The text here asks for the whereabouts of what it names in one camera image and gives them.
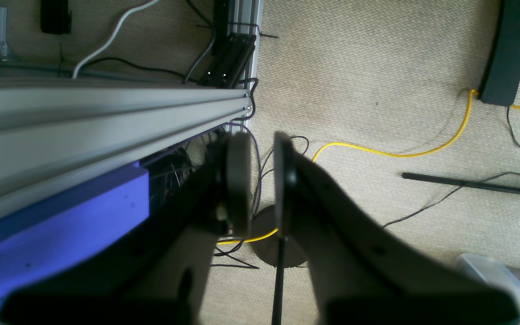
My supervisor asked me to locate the black round stand base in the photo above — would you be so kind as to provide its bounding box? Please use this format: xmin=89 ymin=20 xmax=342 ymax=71
xmin=249 ymin=205 xmax=307 ymax=268

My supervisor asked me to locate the white cable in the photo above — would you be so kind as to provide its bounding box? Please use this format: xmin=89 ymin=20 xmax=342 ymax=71
xmin=71 ymin=0 xmax=161 ymax=80

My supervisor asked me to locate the black tripod stand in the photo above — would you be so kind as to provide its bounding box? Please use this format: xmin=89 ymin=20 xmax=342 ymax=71
xmin=402 ymin=172 xmax=520 ymax=195

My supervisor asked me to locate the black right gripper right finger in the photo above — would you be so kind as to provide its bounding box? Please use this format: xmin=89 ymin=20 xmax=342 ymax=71
xmin=273 ymin=132 xmax=520 ymax=325

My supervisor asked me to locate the yellow floor cable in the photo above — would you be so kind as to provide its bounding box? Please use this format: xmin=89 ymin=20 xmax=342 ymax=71
xmin=217 ymin=89 xmax=520 ymax=245

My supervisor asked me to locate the aluminium extrusion frame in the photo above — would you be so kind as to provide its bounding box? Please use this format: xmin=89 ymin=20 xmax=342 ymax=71
xmin=0 ymin=7 xmax=249 ymax=220

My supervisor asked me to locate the blue purple block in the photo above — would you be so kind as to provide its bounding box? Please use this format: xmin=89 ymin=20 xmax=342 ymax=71
xmin=0 ymin=164 xmax=150 ymax=304

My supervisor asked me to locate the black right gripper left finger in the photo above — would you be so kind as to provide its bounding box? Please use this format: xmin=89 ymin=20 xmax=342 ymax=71
xmin=0 ymin=132 xmax=251 ymax=325

